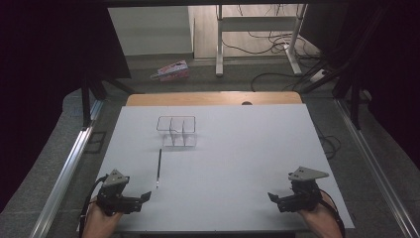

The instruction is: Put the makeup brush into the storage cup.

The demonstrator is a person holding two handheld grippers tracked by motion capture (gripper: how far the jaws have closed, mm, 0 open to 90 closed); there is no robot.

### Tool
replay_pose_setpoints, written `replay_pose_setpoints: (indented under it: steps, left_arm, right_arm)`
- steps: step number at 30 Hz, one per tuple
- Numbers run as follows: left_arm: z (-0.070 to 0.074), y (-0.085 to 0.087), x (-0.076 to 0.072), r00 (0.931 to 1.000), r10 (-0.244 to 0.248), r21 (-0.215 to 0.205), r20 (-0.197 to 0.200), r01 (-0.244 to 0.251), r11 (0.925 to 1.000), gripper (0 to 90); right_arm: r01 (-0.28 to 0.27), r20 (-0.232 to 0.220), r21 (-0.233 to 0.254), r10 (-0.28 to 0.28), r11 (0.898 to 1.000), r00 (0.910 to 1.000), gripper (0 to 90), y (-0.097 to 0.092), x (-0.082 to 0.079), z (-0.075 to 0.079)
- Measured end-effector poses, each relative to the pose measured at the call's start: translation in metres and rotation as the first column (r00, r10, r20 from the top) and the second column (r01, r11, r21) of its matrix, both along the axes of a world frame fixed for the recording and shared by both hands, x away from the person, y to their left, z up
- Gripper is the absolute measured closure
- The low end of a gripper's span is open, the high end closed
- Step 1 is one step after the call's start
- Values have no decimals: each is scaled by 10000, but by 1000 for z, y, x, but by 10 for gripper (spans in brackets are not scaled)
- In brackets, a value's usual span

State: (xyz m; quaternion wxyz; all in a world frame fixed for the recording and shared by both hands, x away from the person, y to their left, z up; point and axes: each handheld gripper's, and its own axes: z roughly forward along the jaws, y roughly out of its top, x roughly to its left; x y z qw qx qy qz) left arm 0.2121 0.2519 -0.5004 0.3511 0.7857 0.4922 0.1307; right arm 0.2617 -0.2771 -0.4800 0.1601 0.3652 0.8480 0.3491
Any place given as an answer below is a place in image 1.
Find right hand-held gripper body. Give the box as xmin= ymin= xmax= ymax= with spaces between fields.
xmin=277 ymin=166 xmax=330 ymax=213

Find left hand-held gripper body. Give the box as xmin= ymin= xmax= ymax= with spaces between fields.
xmin=95 ymin=169 xmax=144 ymax=217

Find clear plastic divided organizer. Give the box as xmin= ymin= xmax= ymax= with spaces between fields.
xmin=156 ymin=115 xmax=198 ymax=149

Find person's right hand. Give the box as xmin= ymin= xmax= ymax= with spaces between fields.
xmin=296 ymin=191 xmax=333 ymax=226

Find person's left hand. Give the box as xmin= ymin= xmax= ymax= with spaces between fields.
xmin=86 ymin=196 xmax=124 ymax=233

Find black metal stand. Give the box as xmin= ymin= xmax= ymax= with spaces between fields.
xmin=80 ymin=69 xmax=140 ymax=129
xmin=331 ymin=62 xmax=372 ymax=131

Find wooden table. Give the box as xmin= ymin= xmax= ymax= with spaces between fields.
xmin=125 ymin=91 xmax=303 ymax=107

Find white power strip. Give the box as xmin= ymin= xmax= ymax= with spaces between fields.
xmin=309 ymin=68 xmax=329 ymax=83

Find pink printed box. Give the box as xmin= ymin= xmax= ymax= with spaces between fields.
xmin=150 ymin=59 xmax=190 ymax=82

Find dark curtain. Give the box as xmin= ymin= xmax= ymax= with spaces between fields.
xmin=0 ymin=0 xmax=133 ymax=213
xmin=298 ymin=0 xmax=420 ymax=162

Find white cabinet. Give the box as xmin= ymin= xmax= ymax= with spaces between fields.
xmin=107 ymin=5 xmax=195 ymax=58

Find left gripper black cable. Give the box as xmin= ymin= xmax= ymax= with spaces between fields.
xmin=78 ymin=175 xmax=109 ymax=238

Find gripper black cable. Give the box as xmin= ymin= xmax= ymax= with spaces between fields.
xmin=78 ymin=175 xmax=109 ymax=238
xmin=318 ymin=188 xmax=347 ymax=238

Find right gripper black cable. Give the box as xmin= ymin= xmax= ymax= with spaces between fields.
xmin=318 ymin=188 xmax=347 ymax=238

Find aluminium rail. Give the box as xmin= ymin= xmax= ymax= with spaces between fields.
xmin=334 ymin=98 xmax=420 ymax=238
xmin=29 ymin=98 xmax=106 ymax=238

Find looped black floor cable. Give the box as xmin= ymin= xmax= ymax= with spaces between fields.
xmin=311 ymin=123 xmax=342 ymax=161

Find tangled black floor cables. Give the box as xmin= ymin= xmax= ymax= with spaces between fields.
xmin=220 ymin=3 xmax=320 ymax=57

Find white metal stand frame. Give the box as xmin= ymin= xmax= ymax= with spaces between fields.
xmin=215 ymin=3 xmax=309 ymax=78

